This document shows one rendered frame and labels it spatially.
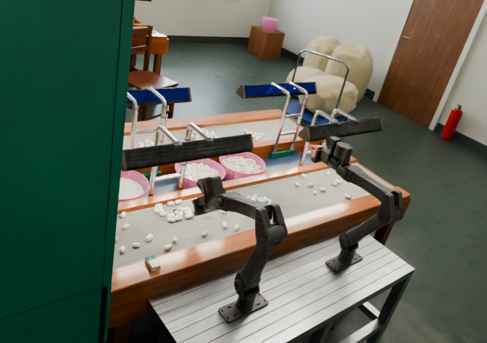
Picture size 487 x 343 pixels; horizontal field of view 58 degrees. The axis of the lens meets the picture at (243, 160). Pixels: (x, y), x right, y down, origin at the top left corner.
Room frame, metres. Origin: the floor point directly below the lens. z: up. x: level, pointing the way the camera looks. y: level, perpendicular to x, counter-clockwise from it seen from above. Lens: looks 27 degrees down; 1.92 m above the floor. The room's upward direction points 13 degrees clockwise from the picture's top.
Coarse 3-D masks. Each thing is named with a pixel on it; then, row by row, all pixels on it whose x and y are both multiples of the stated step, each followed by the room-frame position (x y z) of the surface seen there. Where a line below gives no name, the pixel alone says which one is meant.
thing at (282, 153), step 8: (280, 88) 2.56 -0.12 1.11; (296, 88) 2.68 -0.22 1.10; (288, 96) 2.51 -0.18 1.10; (304, 96) 2.61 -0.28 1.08; (304, 104) 2.61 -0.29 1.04; (280, 120) 2.51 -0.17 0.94; (280, 128) 2.51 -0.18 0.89; (296, 128) 2.61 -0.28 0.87; (296, 136) 2.63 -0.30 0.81; (272, 152) 2.50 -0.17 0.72; (280, 152) 2.54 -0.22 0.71; (288, 152) 2.59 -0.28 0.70
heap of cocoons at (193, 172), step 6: (186, 168) 2.02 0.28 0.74; (192, 168) 2.06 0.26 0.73; (198, 168) 2.05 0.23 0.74; (204, 168) 2.09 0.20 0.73; (210, 168) 2.08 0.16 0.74; (186, 174) 1.96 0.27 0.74; (192, 174) 1.98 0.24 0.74; (198, 174) 2.00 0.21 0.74; (204, 174) 2.01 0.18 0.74; (210, 174) 2.02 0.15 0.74; (216, 174) 2.04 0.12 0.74
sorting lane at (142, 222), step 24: (240, 192) 1.92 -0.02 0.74; (264, 192) 1.97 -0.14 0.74; (288, 192) 2.03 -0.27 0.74; (312, 192) 2.08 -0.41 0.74; (336, 192) 2.15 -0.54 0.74; (360, 192) 2.21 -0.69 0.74; (144, 216) 1.55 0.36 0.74; (216, 216) 1.67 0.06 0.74; (240, 216) 1.71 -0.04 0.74; (288, 216) 1.80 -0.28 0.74; (120, 240) 1.36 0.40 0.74; (144, 240) 1.39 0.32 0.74; (168, 240) 1.43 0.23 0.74; (192, 240) 1.46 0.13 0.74; (120, 264) 1.23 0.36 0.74
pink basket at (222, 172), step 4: (200, 160) 2.13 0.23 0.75; (204, 160) 2.13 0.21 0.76; (208, 160) 2.13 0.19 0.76; (212, 160) 2.13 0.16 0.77; (176, 164) 2.00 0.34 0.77; (196, 164) 2.12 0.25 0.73; (204, 164) 2.13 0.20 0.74; (208, 164) 2.13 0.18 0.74; (212, 164) 2.12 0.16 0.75; (216, 164) 2.11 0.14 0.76; (176, 168) 1.98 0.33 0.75; (216, 168) 2.10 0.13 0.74; (220, 168) 2.08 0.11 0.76; (220, 172) 2.07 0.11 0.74; (224, 172) 2.04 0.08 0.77; (220, 176) 2.04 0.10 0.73; (224, 176) 1.99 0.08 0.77; (184, 180) 1.90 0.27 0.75; (188, 180) 1.88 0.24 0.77; (192, 180) 1.88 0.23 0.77; (184, 184) 1.91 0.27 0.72; (192, 184) 1.89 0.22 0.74; (184, 188) 1.92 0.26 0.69; (188, 188) 1.90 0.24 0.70
